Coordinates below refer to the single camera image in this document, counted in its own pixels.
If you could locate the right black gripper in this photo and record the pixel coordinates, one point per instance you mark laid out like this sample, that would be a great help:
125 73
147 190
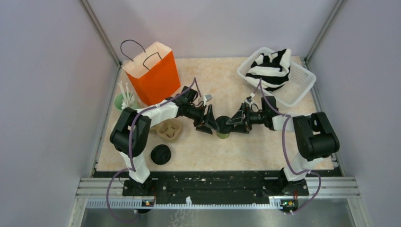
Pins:
238 120

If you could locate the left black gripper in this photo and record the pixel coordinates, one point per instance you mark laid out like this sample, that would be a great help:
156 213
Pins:
200 121

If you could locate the black cup lid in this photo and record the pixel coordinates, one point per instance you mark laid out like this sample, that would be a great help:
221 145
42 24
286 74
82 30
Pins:
223 127

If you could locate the stack of black cup lids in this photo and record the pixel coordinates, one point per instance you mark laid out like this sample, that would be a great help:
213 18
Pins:
161 154

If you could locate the orange paper bag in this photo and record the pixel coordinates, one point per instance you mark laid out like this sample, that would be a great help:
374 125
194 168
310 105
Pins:
153 73

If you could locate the green paper coffee cup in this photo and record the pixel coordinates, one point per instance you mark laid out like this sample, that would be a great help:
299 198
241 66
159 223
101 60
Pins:
223 135

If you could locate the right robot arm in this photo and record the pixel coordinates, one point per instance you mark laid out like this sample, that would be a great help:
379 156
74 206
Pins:
315 137

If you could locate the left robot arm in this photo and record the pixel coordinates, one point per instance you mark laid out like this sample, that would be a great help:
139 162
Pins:
130 134

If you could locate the brown cardboard cup carrier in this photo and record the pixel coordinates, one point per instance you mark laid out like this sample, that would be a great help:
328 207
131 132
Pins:
169 130

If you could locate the black and white striped cloth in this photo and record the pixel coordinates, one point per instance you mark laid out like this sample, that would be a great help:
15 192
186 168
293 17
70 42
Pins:
272 69

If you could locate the white plastic basket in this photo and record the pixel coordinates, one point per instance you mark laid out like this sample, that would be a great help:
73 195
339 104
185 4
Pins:
300 81

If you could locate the green cup with white stirrers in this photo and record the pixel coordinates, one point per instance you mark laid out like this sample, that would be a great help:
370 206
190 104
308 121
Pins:
125 98

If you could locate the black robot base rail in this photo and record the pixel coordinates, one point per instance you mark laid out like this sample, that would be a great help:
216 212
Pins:
215 187

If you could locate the white cable duct strip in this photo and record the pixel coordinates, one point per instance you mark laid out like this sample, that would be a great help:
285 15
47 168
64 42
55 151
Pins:
121 203

